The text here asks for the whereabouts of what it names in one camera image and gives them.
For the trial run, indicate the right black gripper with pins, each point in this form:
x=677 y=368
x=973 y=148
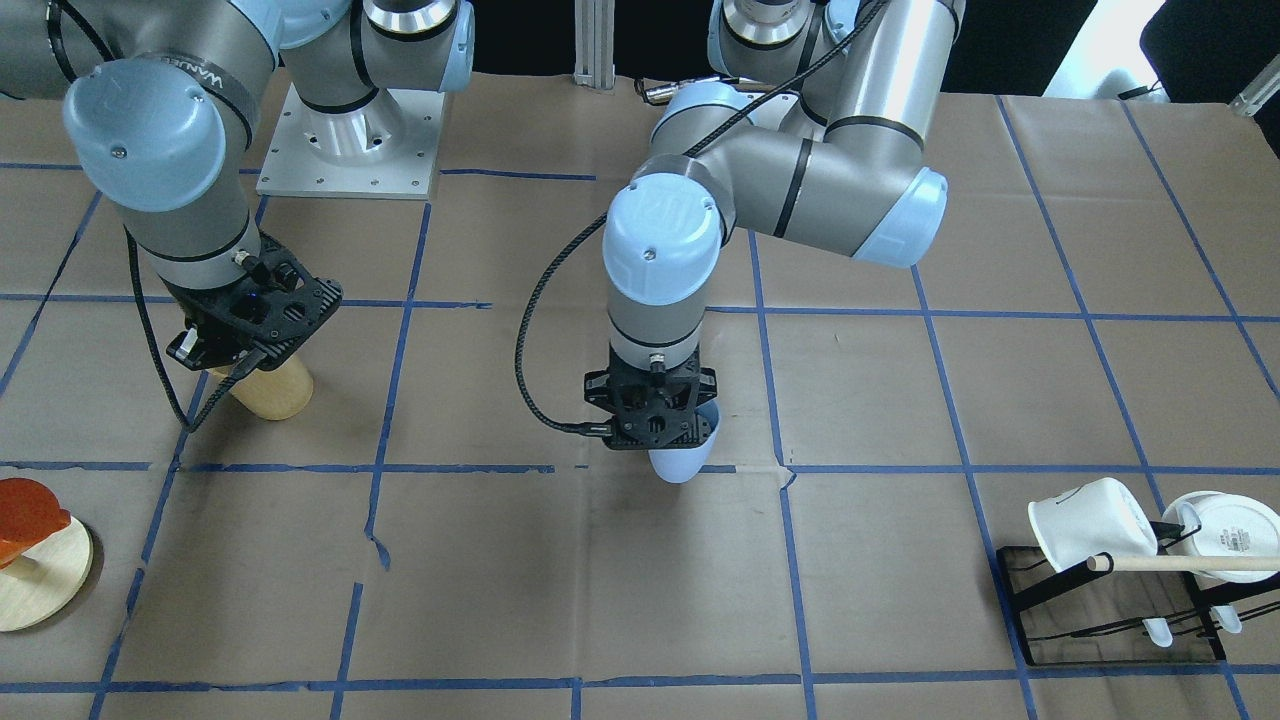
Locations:
x=203 y=343

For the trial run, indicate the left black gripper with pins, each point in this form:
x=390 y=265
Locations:
x=596 y=391

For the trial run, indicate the light blue plastic cup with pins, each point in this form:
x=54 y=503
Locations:
x=677 y=465

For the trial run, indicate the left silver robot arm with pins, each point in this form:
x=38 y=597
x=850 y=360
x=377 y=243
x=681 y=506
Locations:
x=843 y=172

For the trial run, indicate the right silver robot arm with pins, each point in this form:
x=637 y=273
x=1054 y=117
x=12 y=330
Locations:
x=162 y=99

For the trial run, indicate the bamboo chopstick holder cup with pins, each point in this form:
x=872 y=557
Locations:
x=279 y=394

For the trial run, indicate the wooden cup tree stand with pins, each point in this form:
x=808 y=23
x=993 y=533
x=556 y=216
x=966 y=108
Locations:
x=46 y=577

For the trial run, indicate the white mug near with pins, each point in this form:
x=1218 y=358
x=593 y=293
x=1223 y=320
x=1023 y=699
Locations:
x=1101 y=516

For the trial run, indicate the white mug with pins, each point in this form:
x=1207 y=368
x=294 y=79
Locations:
x=1101 y=516
x=1219 y=524

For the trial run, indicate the white mug far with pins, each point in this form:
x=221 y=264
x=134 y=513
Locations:
x=1219 y=524

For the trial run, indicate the silver cable connector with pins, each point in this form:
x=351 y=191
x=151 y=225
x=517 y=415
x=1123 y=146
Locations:
x=660 y=95

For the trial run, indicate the aluminium frame post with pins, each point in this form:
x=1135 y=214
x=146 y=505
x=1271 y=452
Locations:
x=593 y=38

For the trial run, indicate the black wire cup rack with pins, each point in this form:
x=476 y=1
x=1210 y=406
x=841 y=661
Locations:
x=1085 y=617

